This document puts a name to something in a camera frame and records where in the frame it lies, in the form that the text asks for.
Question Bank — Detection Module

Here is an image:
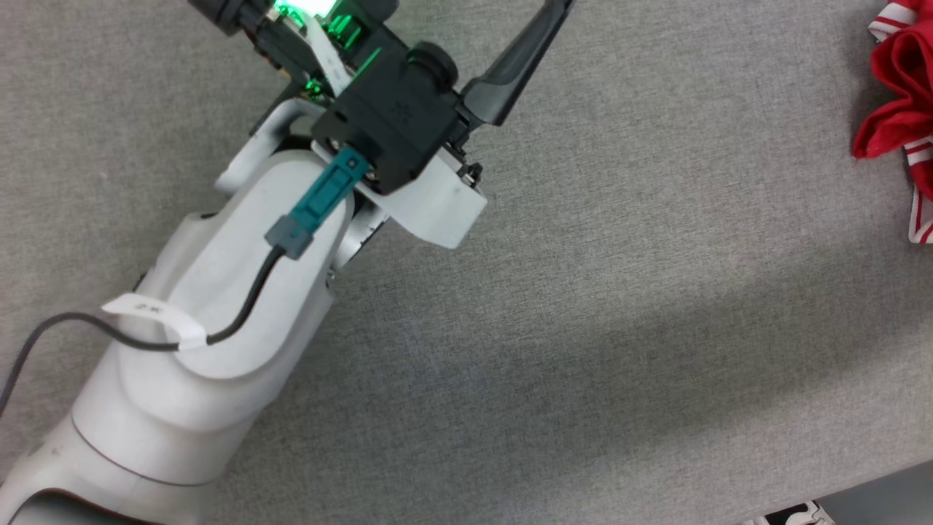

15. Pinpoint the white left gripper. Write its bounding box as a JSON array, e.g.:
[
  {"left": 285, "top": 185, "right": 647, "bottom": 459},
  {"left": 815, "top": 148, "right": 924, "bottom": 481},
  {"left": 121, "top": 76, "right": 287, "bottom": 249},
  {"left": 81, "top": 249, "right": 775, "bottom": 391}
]
[{"left": 188, "top": 0, "right": 577, "bottom": 249}]

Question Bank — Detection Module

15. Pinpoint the red white short-sleeved shirt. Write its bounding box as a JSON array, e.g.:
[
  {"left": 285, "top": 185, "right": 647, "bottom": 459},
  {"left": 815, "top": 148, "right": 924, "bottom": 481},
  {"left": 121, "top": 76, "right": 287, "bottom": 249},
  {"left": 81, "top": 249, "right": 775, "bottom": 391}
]
[{"left": 851, "top": 0, "right": 933, "bottom": 245}]

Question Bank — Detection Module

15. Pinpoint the black white floor object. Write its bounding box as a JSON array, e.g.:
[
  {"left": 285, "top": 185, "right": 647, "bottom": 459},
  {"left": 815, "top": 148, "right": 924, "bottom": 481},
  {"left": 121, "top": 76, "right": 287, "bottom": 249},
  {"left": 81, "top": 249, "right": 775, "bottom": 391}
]
[{"left": 743, "top": 499, "right": 839, "bottom": 525}]

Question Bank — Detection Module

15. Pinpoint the teal cable connector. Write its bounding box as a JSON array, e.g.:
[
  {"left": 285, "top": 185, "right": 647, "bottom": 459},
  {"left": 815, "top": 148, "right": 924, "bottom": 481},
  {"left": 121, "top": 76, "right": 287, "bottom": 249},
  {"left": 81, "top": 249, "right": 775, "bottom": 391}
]
[{"left": 264, "top": 149, "right": 369, "bottom": 260}]

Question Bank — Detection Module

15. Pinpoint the thin black cable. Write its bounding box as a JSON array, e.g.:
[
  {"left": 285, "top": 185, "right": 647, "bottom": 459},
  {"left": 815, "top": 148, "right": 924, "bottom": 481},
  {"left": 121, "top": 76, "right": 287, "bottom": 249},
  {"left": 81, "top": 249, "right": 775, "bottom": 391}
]
[{"left": 0, "top": 244, "right": 286, "bottom": 420}]

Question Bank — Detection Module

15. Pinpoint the white paper cable label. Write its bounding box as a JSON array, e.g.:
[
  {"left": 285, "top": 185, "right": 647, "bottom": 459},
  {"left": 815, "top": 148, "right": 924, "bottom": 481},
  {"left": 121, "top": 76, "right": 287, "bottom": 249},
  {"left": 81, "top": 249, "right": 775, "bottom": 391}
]
[{"left": 101, "top": 293, "right": 207, "bottom": 351}]

